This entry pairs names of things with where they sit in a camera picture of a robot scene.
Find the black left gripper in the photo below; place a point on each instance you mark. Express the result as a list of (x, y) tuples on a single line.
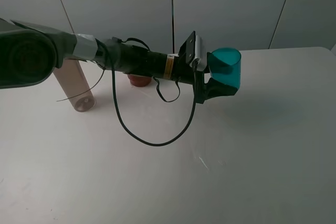
[(184, 73)]

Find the clear brownish plastic bottle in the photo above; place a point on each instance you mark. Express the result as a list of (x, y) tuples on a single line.
[(74, 85)]

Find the teal translucent plastic cup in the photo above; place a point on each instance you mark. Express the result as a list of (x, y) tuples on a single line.
[(225, 66)]

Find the red plastic cup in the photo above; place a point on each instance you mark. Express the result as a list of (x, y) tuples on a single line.
[(139, 81)]

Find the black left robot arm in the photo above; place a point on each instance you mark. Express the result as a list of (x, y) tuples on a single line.
[(30, 52)]

